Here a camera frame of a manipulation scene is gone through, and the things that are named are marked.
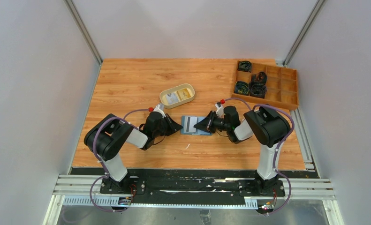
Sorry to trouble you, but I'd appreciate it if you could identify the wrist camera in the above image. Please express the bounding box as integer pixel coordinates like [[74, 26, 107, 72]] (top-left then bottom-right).
[[148, 103, 166, 118], [215, 99, 225, 118]]

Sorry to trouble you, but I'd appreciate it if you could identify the white card in tray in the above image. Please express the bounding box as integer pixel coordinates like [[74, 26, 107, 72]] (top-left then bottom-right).
[[165, 92, 180, 105]]

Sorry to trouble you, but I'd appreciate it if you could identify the rolled black belt large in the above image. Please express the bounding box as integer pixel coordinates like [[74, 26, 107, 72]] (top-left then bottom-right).
[[249, 82, 267, 98]]

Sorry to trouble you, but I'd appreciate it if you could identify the aluminium rail frame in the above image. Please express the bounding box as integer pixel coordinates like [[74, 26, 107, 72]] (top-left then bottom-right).
[[44, 175, 344, 225]]

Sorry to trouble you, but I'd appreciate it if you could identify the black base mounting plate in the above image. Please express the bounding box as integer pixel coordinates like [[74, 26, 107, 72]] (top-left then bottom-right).
[[70, 167, 319, 206]]

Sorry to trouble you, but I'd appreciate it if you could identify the wooden compartment organizer box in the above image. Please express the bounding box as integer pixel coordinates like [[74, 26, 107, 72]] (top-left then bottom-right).
[[231, 61, 299, 111]]

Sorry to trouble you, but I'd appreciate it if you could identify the rolled black belt top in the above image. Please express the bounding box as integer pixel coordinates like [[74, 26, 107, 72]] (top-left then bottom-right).
[[237, 60, 252, 73]]

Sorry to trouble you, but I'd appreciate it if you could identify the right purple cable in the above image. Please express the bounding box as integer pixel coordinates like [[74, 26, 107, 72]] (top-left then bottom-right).
[[220, 97, 295, 215]]

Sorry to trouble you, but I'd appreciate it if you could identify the cream oval tray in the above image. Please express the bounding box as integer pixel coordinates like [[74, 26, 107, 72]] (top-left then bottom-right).
[[159, 83, 196, 109]]

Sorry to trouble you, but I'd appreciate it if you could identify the blue leather card holder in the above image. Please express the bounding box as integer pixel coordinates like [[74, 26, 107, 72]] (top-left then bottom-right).
[[180, 116, 212, 135]]

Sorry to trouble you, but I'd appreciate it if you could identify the yellow card in tray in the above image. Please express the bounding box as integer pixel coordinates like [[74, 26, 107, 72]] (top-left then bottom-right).
[[177, 88, 192, 101]]

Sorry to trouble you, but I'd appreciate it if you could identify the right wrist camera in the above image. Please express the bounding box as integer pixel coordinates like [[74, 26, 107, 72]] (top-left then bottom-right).
[[215, 99, 225, 118]]

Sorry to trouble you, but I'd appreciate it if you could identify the rolled black belt middle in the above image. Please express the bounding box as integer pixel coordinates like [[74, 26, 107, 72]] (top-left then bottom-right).
[[251, 71, 267, 84]]

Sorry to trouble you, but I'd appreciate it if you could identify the grey striped credit card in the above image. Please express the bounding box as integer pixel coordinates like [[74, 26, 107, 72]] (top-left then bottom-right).
[[185, 116, 198, 133]]

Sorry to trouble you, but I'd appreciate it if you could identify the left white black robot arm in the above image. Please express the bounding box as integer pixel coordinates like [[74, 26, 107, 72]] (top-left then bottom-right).
[[83, 112, 183, 194]]

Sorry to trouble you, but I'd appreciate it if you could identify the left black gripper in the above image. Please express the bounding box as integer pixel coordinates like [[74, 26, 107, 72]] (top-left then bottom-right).
[[153, 113, 183, 139]]

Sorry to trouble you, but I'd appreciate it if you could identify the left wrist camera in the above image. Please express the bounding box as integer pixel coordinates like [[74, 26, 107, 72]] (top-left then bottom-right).
[[148, 103, 166, 118]]

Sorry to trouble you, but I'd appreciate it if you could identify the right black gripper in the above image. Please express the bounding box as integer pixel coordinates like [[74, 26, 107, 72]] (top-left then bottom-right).
[[194, 110, 231, 133]]

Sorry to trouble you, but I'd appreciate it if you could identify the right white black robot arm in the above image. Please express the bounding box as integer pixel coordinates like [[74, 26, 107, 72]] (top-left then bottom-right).
[[194, 105, 292, 196]]

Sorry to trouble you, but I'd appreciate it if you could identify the rolled dark belt left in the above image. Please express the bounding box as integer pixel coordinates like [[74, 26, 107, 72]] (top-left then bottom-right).
[[234, 81, 250, 96]]

